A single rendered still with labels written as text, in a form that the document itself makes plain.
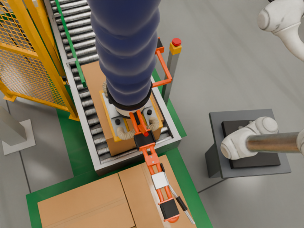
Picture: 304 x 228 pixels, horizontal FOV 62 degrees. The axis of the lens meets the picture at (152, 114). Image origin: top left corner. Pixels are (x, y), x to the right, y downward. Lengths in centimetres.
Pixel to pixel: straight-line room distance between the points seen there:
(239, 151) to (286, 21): 79
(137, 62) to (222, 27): 277
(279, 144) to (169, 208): 61
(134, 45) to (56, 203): 144
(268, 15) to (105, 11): 64
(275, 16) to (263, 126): 79
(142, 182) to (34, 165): 119
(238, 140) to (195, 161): 108
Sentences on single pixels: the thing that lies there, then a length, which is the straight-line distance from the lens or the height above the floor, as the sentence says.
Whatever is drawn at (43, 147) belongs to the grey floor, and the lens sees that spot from 275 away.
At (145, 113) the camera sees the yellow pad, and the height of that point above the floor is 114.
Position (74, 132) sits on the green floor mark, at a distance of 271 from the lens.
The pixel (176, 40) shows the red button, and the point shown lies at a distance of 192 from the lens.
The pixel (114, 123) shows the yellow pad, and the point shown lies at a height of 114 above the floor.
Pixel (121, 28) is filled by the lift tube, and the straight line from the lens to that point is 78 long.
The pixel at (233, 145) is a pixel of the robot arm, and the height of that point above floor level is 104.
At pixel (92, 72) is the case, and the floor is 95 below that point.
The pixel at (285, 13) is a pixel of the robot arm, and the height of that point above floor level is 180.
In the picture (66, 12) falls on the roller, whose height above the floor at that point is 54.
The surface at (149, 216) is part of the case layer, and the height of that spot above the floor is 54.
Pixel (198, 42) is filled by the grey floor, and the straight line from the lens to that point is 336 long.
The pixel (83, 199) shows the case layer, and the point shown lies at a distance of 197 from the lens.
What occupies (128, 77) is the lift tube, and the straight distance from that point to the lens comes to 100.
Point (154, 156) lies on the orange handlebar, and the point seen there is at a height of 126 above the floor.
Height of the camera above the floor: 247
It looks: 65 degrees down
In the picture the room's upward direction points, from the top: 8 degrees clockwise
